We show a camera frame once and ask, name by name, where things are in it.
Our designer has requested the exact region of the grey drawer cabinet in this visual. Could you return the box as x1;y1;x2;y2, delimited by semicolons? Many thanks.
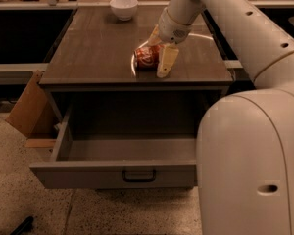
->
40;5;232;118

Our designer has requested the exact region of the red coke can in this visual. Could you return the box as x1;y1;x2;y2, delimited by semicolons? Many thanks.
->
134;45;161;70

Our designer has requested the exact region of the white ceramic bowl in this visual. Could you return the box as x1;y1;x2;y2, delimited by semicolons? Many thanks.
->
110;0;138;21

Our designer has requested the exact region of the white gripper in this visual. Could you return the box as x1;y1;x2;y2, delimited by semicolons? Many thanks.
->
148;8;191;78

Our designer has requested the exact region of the open grey top drawer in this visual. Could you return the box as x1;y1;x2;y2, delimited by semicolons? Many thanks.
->
30;91;202;189

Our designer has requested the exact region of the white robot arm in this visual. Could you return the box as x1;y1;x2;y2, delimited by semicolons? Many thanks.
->
158;0;294;235

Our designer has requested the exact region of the black base leg left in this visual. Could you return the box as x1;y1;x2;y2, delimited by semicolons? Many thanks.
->
10;216;34;235

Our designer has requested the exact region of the brown cardboard piece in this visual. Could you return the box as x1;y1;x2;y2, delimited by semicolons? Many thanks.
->
6;70;58;148

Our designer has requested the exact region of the black drawer handle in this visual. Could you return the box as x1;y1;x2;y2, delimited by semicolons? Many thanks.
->
122;170;157;183

